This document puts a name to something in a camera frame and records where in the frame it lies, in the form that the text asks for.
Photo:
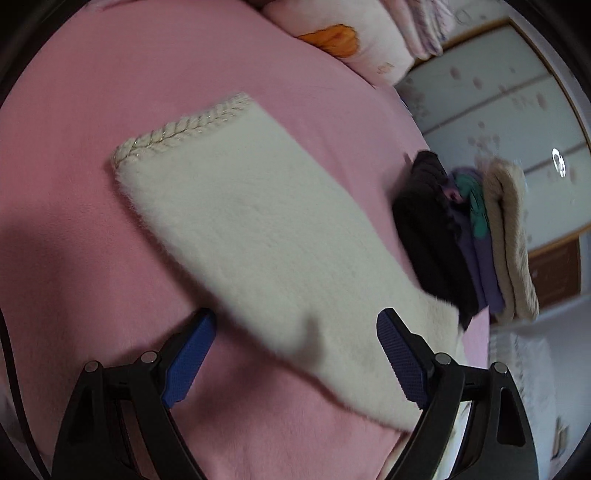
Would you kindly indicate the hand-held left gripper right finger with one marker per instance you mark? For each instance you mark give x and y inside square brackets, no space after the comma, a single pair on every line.
[402,364]

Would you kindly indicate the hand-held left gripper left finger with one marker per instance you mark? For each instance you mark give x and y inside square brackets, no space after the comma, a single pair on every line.
[190,361]

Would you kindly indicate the white fluffy sweater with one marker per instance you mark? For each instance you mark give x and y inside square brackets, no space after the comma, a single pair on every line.
[258,230]

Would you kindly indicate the white cloth-covered furniture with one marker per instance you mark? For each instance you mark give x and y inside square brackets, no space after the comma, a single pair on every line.
[526,378]

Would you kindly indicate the purple folded garment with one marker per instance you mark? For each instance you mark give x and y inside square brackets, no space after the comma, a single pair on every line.
[480,263]

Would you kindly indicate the black folded garment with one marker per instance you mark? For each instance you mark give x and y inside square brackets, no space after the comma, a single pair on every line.
[434,240]

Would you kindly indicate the beige knit sweater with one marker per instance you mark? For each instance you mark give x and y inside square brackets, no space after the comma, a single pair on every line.
[508,240]

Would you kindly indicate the teal folded garment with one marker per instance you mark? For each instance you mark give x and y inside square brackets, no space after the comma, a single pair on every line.
[475,203]

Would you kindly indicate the pink bed blanket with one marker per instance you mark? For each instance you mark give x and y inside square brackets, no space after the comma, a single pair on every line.
[92,138]

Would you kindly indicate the floral sliding door wardrobe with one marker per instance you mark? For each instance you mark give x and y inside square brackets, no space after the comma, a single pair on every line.
[498,101]

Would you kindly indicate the white pillow with orange print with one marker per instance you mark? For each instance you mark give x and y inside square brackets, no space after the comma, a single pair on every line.
[355,41]

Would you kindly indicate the folded pink striped quilt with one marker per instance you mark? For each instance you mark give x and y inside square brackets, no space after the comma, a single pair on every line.
[422,23]

